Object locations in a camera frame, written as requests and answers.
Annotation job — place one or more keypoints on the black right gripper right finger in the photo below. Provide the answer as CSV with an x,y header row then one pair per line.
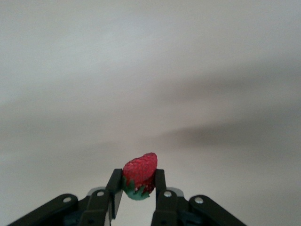
x,y
168,207

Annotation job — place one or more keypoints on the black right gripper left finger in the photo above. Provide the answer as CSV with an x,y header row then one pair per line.
x,y
98,207

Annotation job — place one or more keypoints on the red strawberry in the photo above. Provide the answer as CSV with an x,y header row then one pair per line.
x,y
141,171

